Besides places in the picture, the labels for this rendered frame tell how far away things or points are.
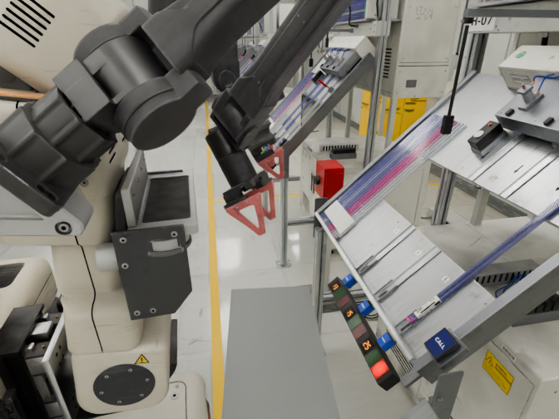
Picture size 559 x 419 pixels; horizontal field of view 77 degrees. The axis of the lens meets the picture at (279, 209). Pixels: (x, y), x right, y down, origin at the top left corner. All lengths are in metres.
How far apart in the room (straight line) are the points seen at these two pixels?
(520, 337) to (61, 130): 1.05
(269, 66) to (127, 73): 0.24
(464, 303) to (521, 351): 0.29
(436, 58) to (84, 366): 2.06
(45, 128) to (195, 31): 0.16
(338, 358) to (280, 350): 0.83
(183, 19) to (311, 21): 0.20
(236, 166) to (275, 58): 0.21
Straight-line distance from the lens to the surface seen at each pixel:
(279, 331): 0.98
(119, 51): 0.39
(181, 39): 0.37
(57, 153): 0.38
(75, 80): 0.39
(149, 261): 0.57
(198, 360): 1.75
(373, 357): 0.87
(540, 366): 1.06
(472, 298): 0.81
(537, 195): 0.92
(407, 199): 2.39
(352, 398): 1.62
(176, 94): 0.37
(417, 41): 2.16
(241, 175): 0.65
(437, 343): 0.74
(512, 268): 1.30
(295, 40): 0.53
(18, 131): 0.39
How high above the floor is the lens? 1.29
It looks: 26 degrees down
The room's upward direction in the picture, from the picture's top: straight up
